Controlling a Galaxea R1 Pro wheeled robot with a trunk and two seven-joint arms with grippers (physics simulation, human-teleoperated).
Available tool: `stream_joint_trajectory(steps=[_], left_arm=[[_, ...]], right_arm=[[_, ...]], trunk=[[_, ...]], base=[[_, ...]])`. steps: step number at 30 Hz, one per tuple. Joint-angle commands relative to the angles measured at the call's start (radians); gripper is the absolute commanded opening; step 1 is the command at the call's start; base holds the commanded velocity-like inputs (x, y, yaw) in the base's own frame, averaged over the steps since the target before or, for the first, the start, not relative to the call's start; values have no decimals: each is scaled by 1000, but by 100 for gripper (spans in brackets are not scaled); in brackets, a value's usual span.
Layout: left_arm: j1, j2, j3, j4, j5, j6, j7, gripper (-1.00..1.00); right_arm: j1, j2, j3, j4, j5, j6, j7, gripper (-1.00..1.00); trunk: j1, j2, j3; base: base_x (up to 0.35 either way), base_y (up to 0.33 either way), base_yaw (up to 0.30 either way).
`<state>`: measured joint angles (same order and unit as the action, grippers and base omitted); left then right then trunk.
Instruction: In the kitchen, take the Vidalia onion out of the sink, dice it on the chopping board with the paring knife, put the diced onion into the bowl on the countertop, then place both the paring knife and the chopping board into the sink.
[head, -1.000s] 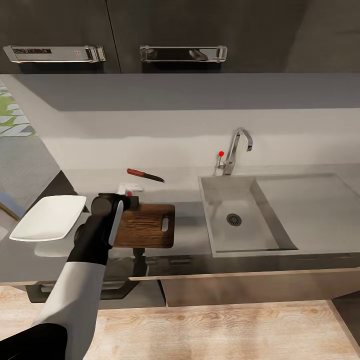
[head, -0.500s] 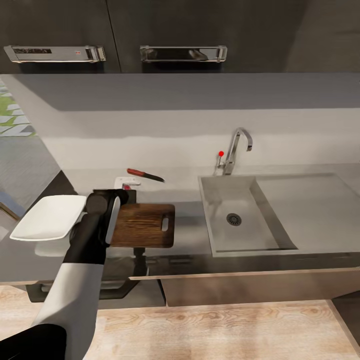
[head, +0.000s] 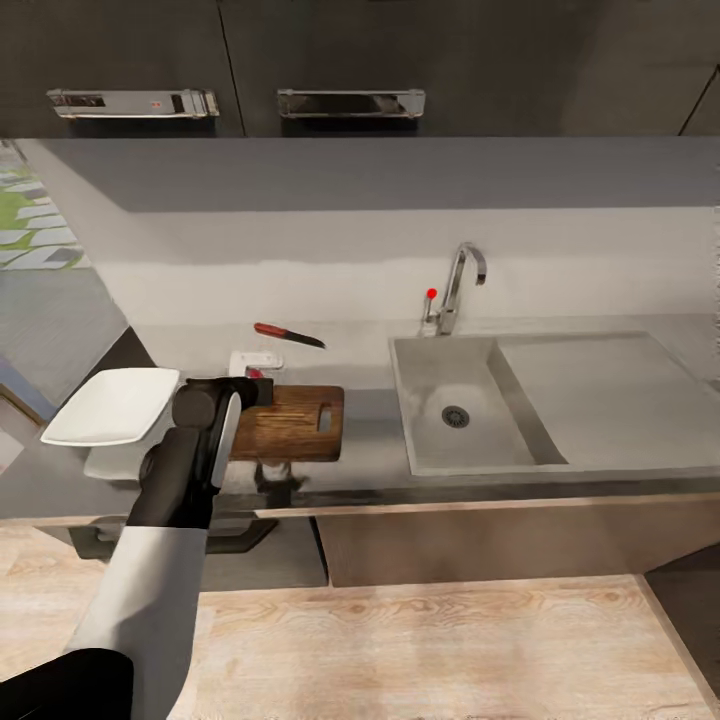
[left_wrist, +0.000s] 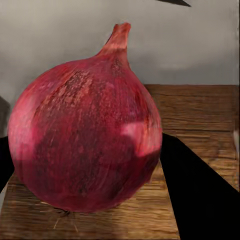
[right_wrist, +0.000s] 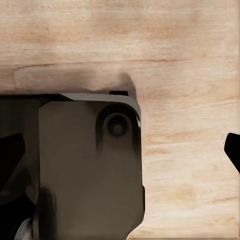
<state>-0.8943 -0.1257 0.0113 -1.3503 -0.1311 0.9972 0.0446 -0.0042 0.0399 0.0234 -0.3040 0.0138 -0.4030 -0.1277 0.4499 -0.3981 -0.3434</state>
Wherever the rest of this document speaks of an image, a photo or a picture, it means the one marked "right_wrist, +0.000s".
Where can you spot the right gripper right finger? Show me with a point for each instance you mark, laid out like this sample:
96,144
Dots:
232,149

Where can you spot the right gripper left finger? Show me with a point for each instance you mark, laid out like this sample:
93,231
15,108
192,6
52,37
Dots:
12,149

